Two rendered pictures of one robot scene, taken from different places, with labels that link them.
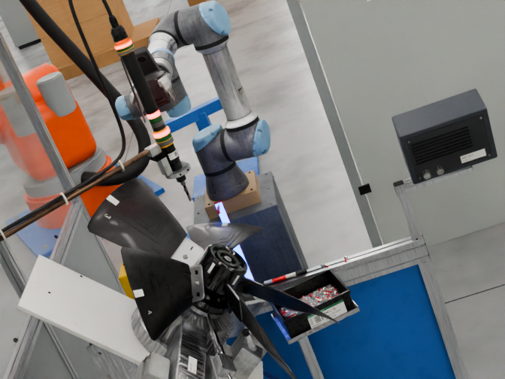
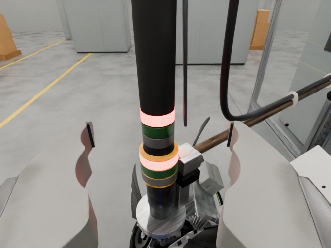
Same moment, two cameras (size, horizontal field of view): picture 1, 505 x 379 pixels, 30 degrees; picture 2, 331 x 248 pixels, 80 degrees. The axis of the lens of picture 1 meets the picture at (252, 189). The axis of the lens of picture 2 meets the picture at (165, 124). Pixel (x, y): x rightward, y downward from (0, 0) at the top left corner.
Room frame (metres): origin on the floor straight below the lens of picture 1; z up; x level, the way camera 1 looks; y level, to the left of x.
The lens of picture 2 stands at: (2.44, 0.14, 1.72)
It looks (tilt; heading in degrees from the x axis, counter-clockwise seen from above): 33 degrees down; 172
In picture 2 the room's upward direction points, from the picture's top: 1 degrees counter-clockwise
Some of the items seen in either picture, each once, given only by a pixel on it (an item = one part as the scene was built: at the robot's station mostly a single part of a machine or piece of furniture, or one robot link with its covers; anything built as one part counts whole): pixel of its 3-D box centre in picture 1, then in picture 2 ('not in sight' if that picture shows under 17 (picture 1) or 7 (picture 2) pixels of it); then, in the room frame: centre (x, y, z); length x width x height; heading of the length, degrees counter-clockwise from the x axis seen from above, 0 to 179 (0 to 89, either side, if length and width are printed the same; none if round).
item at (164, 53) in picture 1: (161, 65); not in sight; (2.64, 0.11, 1.64); 0.11 x 0.08 x 0.09; 172
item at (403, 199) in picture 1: (407, 210); not in sight; (2.56, -0.42, 0.96); 0.03 x 0.03 x 0.20; 82
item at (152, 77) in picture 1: (157, 85); not in sight; (2.48, 0.13, 1.63); 0.12 x 0.08 x 0.09; 172
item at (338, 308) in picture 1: (311, 304); not in sight; (2.45, -0.04, 0.85); 0.22 x 0.17 x 0.07; 98
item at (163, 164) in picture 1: (168, 157); (166, 188); (2.27, 0.17, 1.50); 0.09 x 0.07 x 0.10; 117
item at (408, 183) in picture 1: (432, 177); not in sight; (2.54, -0.52, 1.04); 0.24 x 0.03 x 0.03; 82
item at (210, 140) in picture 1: (213, 147); not in sight; (3.03, 0.07, 1.21); 0.13 x 0.12 x 0.14; 65
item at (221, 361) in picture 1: (224, 365); not in sight; (1.93, 0.22, 1.08); 0.07 x 0.04 x 0.06; 2
